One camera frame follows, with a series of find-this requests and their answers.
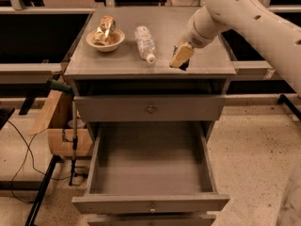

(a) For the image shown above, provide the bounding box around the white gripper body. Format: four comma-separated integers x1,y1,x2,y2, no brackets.
182,6,230,48

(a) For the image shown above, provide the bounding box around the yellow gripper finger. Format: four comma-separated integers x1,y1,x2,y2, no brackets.
170,42,194,68

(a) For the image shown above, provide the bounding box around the dark blue rxbar wrapper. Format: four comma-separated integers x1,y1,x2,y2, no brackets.
170,46,191,71

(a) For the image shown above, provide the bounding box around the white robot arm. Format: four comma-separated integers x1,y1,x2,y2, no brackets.
171,0,301,226

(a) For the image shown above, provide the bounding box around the closed top drawer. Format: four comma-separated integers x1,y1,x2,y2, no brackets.
74,95,226,122

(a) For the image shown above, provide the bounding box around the grey drawer cabinet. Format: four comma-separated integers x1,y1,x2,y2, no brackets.
65,7,235,218

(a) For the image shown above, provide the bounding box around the open middle drawer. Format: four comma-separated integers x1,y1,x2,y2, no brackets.
72,121,230,214

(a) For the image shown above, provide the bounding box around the bottom drawer front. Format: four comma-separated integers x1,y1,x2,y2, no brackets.
87,214,215,226

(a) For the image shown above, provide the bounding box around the clear plastic water bottle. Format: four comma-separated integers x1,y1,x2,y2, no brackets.
135,26,156,64

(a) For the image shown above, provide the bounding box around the beige bowl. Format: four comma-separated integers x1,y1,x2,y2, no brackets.
86,29,125,53

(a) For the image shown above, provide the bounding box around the crushed golden can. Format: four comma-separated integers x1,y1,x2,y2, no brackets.
93,16,116,44

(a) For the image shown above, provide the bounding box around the black stand leg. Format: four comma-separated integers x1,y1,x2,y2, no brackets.
24,155,61,226

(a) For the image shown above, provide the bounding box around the green handled pole tool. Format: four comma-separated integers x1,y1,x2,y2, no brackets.
47,79,78,186

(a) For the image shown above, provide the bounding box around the black cable on floor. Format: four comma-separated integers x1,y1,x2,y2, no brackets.
7,120,73,203

